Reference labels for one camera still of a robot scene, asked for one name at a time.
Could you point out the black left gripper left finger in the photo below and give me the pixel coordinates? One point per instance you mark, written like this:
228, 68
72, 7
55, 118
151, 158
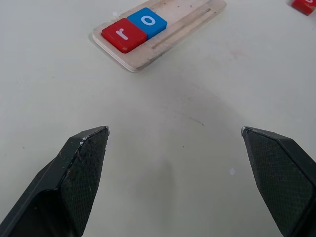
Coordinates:
74, 187

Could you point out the blue letter o block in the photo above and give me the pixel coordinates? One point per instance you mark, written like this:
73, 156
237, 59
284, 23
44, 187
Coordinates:
148, 21

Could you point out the wooden letter tray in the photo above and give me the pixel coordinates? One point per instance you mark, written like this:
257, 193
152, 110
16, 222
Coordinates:
187, 22

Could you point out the red letter r block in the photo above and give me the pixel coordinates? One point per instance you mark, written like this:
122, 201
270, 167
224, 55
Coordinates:
123, 35

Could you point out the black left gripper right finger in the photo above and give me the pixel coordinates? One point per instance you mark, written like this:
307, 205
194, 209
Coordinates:
281, 177

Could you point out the red letter b block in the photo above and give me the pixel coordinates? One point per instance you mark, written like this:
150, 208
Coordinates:
302, 7

